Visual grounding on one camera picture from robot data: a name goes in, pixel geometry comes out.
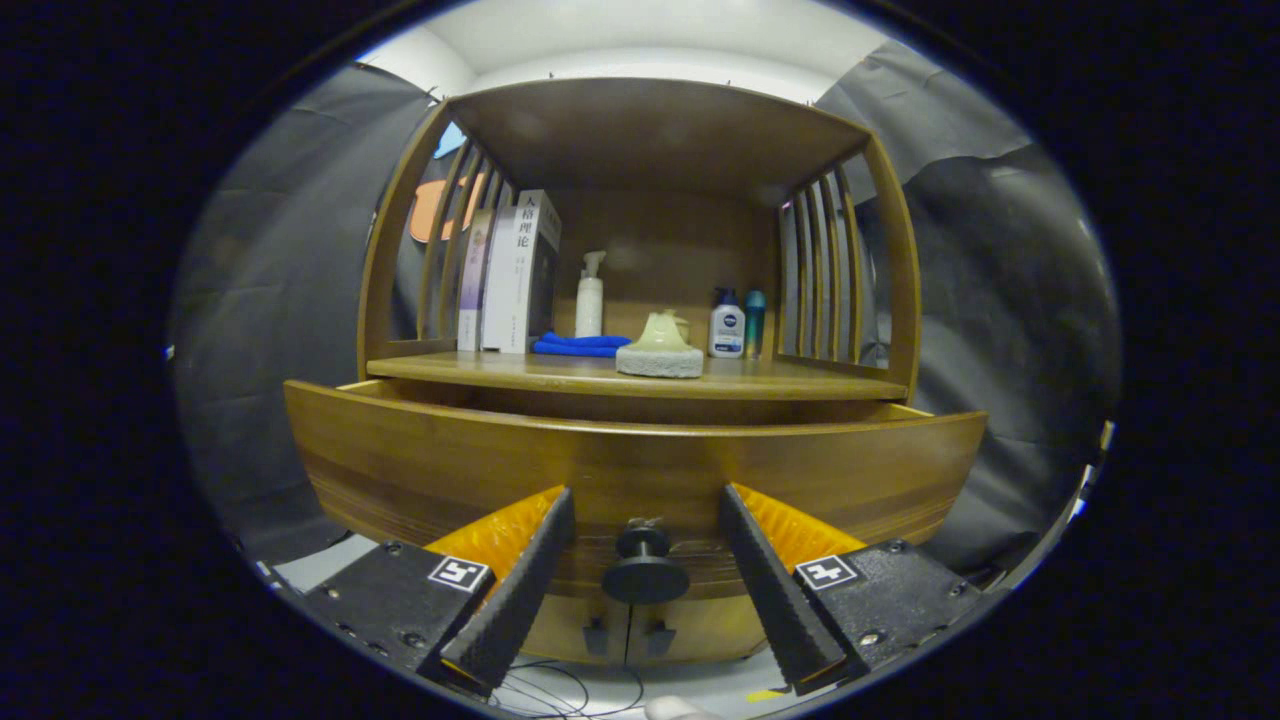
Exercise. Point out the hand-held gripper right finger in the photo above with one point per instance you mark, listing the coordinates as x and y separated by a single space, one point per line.
775 600

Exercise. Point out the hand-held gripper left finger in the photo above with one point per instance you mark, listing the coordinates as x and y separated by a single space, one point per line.
520 600

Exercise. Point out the black drawer knob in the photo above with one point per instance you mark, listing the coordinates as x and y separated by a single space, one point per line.
645 580

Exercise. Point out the wooden drawer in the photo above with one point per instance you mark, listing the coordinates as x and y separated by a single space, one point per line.
640 470

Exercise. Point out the wooden cabinet door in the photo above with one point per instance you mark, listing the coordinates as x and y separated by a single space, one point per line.
710 625
560 635

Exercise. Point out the wooden countertop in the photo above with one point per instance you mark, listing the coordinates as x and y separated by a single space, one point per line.
760 378

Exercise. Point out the wooden cabinet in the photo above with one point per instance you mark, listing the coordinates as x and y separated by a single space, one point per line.
650 130

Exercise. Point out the yellow floor tape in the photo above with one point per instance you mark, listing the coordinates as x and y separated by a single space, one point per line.
762 694

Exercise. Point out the folded blue cloth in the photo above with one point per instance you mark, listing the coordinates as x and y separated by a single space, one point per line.
580 345

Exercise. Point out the white lotion bottle blue cap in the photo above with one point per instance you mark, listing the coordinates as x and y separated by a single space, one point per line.
726 335

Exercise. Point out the teal slim bottle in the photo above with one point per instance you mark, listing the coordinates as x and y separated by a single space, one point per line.
755 325

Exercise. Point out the cream lidded teacup with saucer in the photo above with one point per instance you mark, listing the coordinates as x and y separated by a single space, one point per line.
684 328

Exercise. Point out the white pump bottle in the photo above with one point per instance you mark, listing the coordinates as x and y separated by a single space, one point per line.
589 315

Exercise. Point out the thick white book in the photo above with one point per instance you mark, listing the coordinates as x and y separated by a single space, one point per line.
505 290

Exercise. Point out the thin purple book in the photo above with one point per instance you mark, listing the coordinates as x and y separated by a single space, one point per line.
470 290

